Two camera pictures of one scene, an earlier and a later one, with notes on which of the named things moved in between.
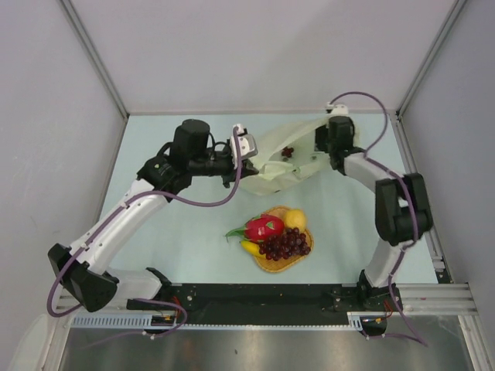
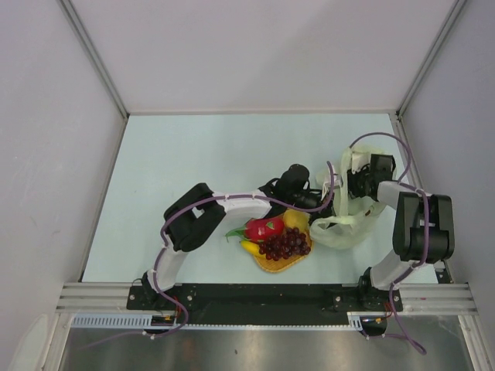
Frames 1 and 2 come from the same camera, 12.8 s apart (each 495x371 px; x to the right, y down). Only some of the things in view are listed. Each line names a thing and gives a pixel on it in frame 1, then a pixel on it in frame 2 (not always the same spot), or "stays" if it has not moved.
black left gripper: [230, 175] -> [326, 212]
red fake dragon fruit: [259, 228] stays
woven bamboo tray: [278, 266] stays
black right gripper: [321, 131] -> [352, 188]
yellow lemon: [295, 218] stays
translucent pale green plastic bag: [286, 161] -> [337, 231]
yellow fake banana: [250, 246] stays
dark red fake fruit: [285, 245] stays
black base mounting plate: [264, 304] stays
